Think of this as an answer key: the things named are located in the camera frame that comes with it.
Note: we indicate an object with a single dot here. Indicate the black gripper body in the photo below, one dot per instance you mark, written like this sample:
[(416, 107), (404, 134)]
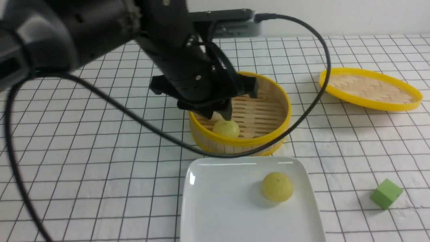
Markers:
[(195, 81)]

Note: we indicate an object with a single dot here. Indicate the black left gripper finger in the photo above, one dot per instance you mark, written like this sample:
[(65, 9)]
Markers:
[(204, 113)]

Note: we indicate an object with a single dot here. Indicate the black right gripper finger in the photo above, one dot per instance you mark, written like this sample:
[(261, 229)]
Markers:
[(226, 111)]

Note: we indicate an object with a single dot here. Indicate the yellow steamed bun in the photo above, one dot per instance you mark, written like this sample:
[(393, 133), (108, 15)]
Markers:
[(277, 187), (228, 129)]

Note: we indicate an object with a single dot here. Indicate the white steamed bun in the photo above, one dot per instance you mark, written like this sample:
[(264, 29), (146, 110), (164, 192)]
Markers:
[(216, 117)]

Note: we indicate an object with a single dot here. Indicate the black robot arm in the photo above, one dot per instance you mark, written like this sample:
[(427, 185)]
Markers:
[(48, 36)]

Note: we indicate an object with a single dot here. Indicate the white square plate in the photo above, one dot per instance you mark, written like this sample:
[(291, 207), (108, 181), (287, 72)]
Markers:
[(223, 202)]

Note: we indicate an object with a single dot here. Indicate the yellow bamboo steamer basket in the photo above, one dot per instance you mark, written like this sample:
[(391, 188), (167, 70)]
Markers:
[(260, 120)]

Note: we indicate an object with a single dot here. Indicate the white grid tablecloth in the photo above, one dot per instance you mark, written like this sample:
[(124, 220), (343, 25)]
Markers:
[(93, 174)]

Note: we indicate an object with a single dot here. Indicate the yellow bamboo steamer lid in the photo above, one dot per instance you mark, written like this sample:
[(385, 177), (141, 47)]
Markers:
[(373, 90)]

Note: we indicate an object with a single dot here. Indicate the green cube block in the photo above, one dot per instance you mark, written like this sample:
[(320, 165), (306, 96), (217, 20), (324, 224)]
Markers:
[(386, 194)]

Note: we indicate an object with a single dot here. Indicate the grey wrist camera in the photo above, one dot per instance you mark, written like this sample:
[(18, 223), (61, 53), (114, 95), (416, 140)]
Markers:
[(220, 24)]

